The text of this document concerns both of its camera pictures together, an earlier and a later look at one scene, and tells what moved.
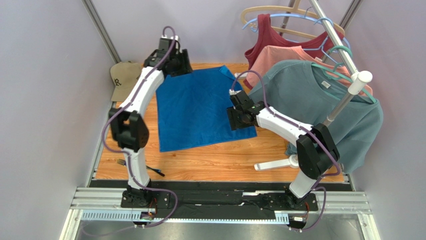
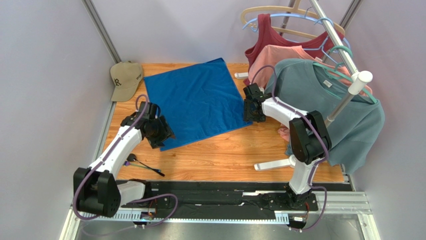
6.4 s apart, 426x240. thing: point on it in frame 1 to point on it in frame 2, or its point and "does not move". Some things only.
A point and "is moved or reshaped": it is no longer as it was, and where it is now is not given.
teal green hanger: x=331 y=73 does not move
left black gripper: x=187 y=68 to x=166 y=132
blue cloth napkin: x=192 y=109 is moved or reshaped
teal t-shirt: x=301 y=89 does not move
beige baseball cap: x=124 y=76 does not move
